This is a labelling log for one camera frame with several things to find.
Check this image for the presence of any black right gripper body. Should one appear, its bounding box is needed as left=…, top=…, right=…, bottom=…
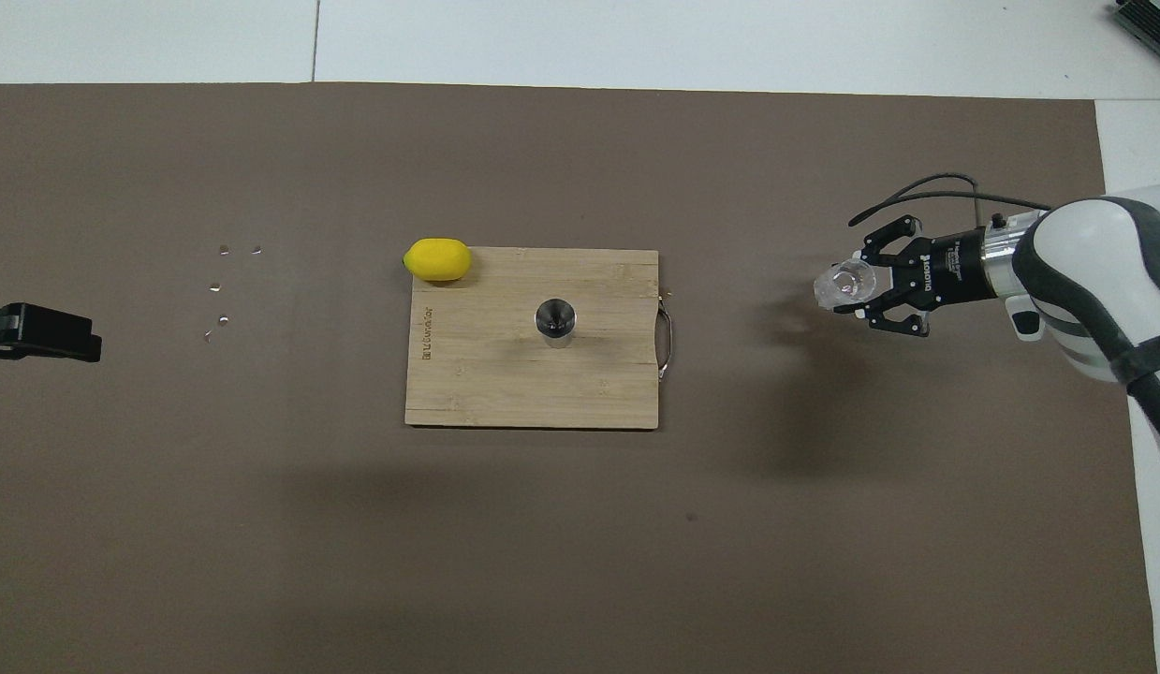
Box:
left=916, top=228, right=998, bottom=309

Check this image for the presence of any small clear glass cup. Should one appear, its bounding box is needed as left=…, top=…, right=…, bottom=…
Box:
left=814, top=259, right=877, bottom=315

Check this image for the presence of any steel double jigger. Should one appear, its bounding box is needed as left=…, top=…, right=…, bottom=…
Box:
left=535, top=298, right=578, bottom=349

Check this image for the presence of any brown table mat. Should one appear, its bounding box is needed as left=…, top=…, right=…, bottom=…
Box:
left=0, top=82, right=1159, bottom=674

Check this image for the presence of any grey ribbed metal device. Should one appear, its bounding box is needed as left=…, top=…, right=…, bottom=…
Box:
left=1109, top=0, right=1160, bottom=71

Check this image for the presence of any yellow lemon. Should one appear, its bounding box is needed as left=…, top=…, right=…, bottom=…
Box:
left=403, top=238, right=473, bottom=284

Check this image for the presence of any bamboo cutting board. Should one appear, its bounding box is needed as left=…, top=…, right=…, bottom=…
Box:
left=404, top=246, right=675, bottom=431

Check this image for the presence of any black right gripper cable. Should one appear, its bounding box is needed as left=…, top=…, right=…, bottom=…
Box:
left=848, top=173, right=1054, bottom=229

